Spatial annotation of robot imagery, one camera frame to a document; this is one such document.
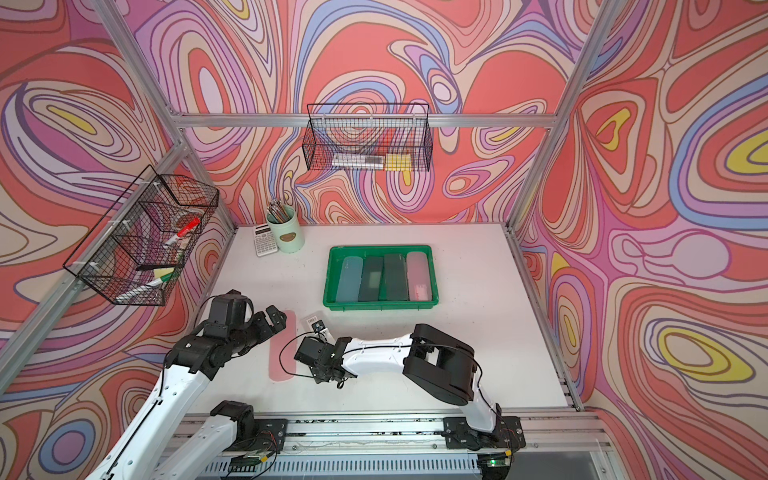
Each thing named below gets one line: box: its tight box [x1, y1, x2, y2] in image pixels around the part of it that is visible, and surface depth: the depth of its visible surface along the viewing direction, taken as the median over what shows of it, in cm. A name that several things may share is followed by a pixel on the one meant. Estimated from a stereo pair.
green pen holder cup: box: [266, 205, 305, 254], surface depth 108 cm
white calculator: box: [253, 223, 279, 257], surface depth 114 cm
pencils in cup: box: [267, 199, 291, 223], surface depth 106 cm
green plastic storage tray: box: [323, 245, 439, 311], surface depth 103 cm
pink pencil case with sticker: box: [406, 252, 433, 302], surface depth 103 cm
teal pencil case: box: [336, 256, 364, 302], surface depth 105 cm
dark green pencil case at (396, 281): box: [384, 253, 409, 301], surface depth 103 cm
